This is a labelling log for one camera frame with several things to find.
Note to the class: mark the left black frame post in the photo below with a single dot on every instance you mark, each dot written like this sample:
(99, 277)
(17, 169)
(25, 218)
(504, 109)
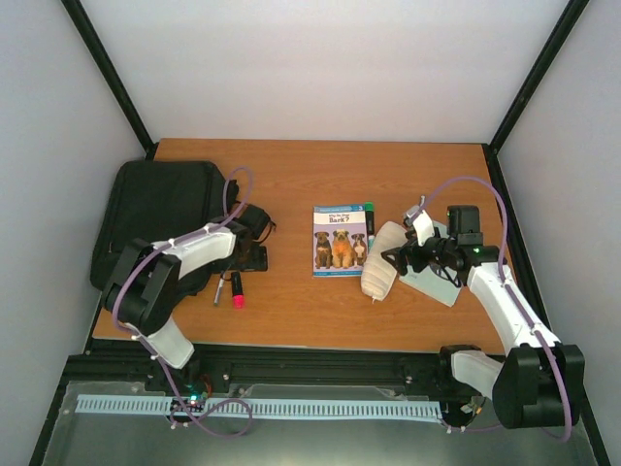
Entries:
(87, 31)

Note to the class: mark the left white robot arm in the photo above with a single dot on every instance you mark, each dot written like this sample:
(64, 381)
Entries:
(145, 285)

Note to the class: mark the black frame post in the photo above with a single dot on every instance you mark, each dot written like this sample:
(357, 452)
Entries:
(87, 31)
(549, 51)

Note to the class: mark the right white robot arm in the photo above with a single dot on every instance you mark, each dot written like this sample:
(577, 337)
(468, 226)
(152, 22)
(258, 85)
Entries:
(540, 381)

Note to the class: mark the blue cap pen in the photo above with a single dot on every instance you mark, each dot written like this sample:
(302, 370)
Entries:
(218, 291)

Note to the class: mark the black aluminium rail base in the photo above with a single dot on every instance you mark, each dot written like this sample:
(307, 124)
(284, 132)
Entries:
(218, 369)

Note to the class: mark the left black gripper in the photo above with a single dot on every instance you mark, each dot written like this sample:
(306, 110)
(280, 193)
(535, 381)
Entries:
(258, 260)

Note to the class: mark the green cap black highlighter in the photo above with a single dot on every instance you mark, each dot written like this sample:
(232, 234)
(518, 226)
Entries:
(370, 218)

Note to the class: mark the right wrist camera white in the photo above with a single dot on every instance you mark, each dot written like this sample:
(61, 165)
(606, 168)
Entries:
(417, 220)

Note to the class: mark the black student bag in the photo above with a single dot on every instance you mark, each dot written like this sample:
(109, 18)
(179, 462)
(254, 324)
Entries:
(155, 201)

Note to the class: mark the beige fabric pencil case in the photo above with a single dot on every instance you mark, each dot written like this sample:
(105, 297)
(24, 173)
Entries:
(378, 275)

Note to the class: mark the dog picture book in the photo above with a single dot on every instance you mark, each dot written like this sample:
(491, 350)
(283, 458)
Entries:
(340, 240)

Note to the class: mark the grey booklet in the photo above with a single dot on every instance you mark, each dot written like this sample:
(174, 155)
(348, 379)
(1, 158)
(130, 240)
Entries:
(442, 285)

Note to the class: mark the right black frame post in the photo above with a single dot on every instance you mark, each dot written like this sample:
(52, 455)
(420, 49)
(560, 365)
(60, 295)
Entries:
(549, 51)

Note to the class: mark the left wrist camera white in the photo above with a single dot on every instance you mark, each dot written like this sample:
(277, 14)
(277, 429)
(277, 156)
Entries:
(256, 220)

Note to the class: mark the light blue cable duct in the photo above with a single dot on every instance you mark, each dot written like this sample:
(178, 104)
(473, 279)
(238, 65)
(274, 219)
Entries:
(270, 409)

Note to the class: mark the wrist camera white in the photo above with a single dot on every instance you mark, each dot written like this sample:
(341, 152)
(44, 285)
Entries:
(256, 220)
(417, 220)

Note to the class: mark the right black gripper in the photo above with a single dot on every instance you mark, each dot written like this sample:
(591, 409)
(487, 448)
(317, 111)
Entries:
(401, 253)

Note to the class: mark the pink cap black highlighter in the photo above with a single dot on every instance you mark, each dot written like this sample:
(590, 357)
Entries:
(238, 296)

